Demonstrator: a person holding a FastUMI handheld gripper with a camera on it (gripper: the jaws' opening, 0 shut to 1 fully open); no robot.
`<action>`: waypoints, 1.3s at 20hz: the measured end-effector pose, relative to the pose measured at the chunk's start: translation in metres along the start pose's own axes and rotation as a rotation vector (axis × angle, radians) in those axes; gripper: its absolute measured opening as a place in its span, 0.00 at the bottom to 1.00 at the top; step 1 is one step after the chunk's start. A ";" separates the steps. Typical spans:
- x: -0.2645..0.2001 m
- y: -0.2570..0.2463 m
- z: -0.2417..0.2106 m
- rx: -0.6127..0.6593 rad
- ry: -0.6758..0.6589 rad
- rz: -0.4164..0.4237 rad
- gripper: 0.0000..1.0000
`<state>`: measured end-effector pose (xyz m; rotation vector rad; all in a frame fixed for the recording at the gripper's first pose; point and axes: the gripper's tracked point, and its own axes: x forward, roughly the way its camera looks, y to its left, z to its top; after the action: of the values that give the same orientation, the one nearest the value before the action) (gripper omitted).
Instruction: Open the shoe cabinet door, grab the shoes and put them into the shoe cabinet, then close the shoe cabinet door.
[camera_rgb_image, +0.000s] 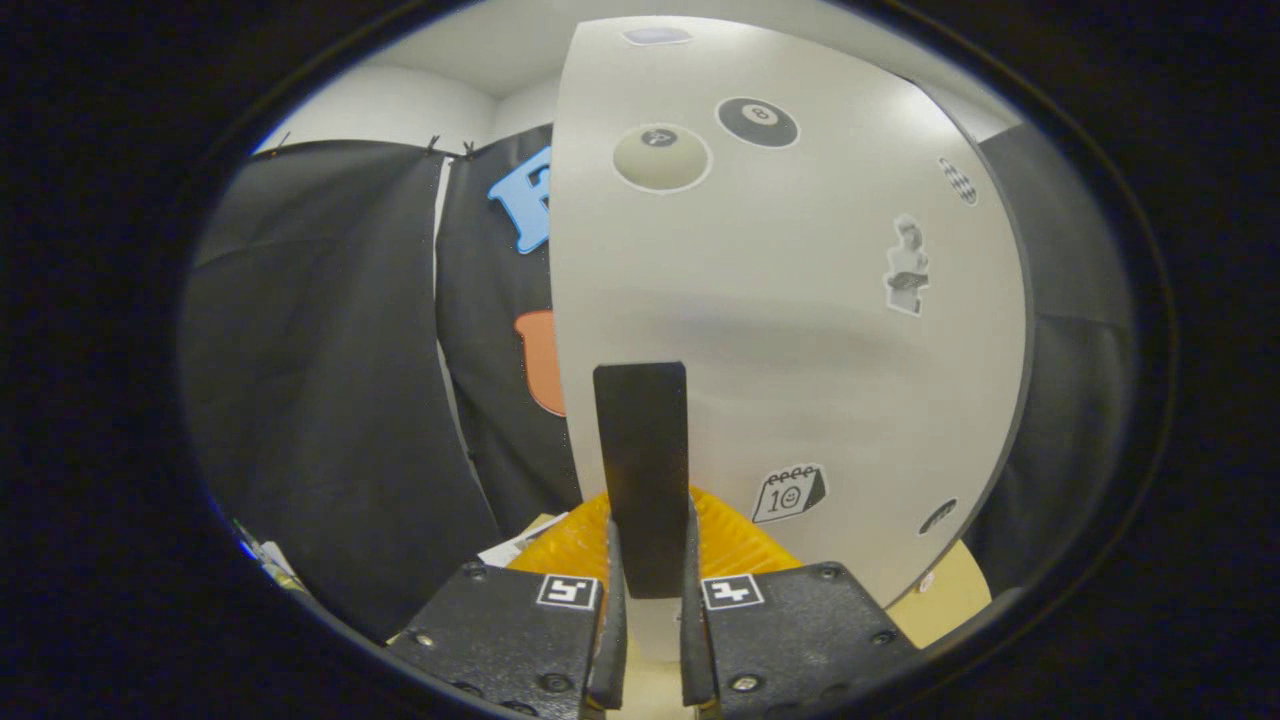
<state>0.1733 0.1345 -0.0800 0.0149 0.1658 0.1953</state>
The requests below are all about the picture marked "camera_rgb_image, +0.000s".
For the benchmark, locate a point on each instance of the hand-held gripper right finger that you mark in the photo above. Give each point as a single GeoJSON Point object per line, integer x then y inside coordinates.
{"type": "Point", "coordinates": [697, 660]}

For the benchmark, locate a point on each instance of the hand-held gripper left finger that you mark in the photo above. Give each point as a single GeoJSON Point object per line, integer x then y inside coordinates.
{"type": "Point", "coordinates": [607, 660]}

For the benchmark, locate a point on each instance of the white book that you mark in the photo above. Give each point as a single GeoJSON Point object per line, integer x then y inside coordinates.
{"type": "Point", "coordinates": [515, 548]}

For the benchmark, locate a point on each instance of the black backdrop cloth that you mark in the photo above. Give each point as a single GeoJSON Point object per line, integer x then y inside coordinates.
{"type": "Point", "coordinates": [320, 380]}

